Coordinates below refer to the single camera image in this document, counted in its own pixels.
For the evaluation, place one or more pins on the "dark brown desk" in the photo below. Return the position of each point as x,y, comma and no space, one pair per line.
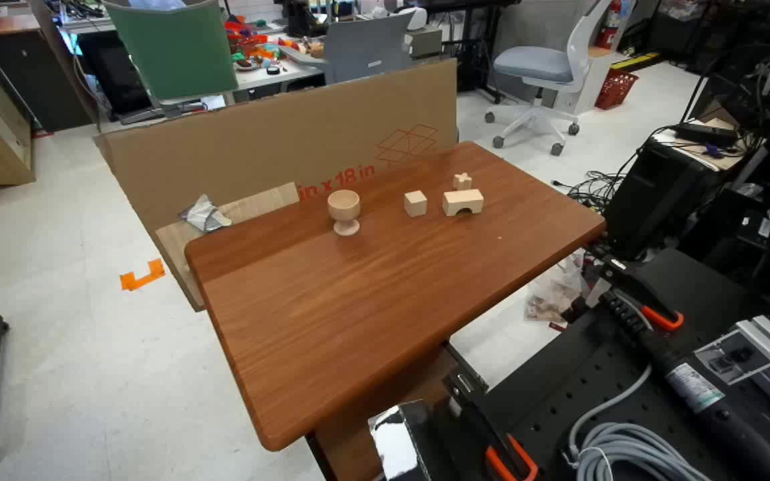
38,80

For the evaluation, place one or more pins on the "green chair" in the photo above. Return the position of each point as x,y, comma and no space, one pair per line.
173,49

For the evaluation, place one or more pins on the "wooden table pedestal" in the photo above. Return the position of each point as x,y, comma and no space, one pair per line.
348,444

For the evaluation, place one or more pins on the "colourful toy pile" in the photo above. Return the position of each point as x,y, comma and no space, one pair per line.
248,34

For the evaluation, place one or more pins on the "grey chair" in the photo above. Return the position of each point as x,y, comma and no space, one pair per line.
363,44

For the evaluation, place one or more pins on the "white desk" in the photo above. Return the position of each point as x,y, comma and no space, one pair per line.
265,76

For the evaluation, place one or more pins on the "black equipment rack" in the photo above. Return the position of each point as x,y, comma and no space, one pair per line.
761,88

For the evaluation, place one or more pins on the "reflective metal plate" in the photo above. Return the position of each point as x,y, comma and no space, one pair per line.
393,444

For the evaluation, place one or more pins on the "printed paper sheet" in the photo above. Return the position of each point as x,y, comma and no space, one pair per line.
734,356

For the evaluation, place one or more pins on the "rectangular wooden arch block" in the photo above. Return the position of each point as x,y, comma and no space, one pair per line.
464,197

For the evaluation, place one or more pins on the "black equipment box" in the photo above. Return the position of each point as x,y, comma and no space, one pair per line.
657,201

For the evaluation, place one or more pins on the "large brown cardboard sheet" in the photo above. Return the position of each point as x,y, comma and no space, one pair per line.
269,143

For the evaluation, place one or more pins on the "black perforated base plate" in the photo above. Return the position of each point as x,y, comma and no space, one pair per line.
547,391

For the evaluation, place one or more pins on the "crumpled plastic wrap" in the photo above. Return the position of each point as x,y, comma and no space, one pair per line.
551,302

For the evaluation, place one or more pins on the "wooden cube block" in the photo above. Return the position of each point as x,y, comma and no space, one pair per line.
415,203

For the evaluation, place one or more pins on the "black ridged pole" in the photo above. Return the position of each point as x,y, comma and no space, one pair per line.
695,388

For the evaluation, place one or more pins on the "white office chair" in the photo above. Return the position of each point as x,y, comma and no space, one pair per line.
532,65

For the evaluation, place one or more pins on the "tan wooden board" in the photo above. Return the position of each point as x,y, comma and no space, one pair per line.
695,155

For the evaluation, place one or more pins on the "wooden goblet-shaped block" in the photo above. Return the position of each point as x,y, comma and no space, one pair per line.
343,207

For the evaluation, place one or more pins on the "wooden cross-shaped block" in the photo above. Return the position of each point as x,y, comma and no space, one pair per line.
464,180

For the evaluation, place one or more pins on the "yellow floor strip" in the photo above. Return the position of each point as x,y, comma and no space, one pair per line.
638,58

